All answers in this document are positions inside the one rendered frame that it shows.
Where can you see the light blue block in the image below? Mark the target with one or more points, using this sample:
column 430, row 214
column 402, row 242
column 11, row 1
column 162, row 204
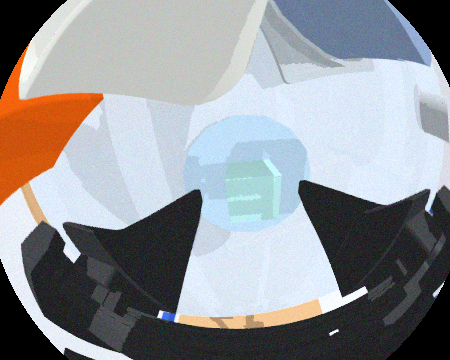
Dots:
column 254, row 191

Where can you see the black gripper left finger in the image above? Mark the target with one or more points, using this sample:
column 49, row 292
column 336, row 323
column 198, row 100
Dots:
column 152, row 253

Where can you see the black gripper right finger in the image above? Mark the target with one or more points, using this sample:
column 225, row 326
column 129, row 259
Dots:
column 356, row 233

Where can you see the light blue round dish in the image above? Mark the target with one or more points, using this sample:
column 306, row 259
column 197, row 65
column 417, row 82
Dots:
column 244, row 138

